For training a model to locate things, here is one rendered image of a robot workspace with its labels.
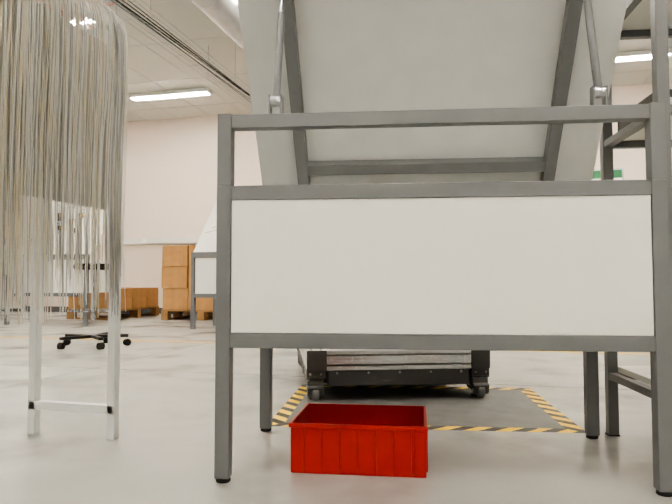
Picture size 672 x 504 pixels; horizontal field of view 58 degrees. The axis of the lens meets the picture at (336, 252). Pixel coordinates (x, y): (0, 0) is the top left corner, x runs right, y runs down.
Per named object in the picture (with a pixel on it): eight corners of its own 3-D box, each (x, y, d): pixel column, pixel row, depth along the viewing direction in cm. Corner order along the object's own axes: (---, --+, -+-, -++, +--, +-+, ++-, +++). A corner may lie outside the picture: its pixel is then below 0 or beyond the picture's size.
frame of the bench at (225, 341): (261, 429, 222) (262, 211, 226) (596, 436, 211) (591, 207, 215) (213, 483, 163) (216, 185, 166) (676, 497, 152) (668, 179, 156)
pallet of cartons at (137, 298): (113, 314, 986) (114, 287, 988) (159, 315, 970) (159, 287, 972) (66, 319, 869) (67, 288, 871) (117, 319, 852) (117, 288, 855)
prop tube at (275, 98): (271, 110, 169) (277, 17, 179) (281, 109, 169) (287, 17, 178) (269, 103, 166) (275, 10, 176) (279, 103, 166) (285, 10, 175)
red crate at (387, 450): (306, 445, 200) (306, 402, 201) (426, 450, 195) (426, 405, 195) (288, 473, 171) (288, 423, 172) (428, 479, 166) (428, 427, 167)
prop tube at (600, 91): (592, 101, 161) (580, 5, 171) (602, 101, 161) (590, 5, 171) (595, 94, 158) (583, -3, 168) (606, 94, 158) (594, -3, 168)
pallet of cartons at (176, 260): (160, 319, 854) (161, 245, 859) (187, 316, 933) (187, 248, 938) (241, 321, 828) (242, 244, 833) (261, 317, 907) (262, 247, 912)
